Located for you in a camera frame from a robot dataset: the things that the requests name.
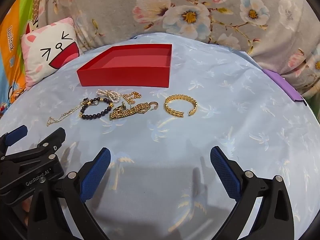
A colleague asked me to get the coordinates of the blue palm-print sheet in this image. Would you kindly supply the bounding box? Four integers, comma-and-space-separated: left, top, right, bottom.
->
0, 34, 320, 240

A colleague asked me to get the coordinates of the white pearl bracelet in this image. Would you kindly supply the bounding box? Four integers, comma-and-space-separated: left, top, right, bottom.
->
97, 89, 120, 103

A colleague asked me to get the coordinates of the grey floral blanket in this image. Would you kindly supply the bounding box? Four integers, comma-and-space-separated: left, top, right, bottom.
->
42, 0, 320, 98

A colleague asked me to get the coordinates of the white cat face pillow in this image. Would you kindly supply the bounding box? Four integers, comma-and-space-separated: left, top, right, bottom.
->
20, 17, 83, 90

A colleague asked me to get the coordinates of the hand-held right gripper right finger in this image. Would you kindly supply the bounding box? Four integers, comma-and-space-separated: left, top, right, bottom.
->
210, 146, 294, 240

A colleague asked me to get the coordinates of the gold wrist watch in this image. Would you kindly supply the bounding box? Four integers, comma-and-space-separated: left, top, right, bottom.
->
109, 101, 159, 121

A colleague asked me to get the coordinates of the red cardboard box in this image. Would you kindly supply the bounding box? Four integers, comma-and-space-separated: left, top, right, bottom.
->
76, 44, 173, 88

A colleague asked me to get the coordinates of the gold link chain bracelet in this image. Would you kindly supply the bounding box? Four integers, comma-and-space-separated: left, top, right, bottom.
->
122, 92, 142, 105

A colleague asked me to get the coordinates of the colourful cartoon cloth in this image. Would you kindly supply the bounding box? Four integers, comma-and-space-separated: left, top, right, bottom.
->
0, 0, 45, 120

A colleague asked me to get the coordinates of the black bead bracelet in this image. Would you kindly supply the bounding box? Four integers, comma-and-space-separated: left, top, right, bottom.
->
79, 97, 113, 120

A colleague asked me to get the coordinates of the gold cuff bracelet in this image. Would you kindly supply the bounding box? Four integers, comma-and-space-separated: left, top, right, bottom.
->
164, 94, 198, 118

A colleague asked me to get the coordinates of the thin gold chain necklace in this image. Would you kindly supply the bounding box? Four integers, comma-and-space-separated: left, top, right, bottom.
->
46, 97, 92, 127

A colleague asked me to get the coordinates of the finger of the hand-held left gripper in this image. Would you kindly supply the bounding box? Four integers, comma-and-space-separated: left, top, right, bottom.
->
0, 127, 67, 173
0, 125, 28, 155

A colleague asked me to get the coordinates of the person's left hand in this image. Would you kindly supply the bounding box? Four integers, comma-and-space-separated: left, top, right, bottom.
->
21, 196, 31, 230

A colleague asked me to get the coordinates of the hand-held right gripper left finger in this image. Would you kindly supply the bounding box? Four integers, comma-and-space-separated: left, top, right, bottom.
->
26, 147, 112, 240

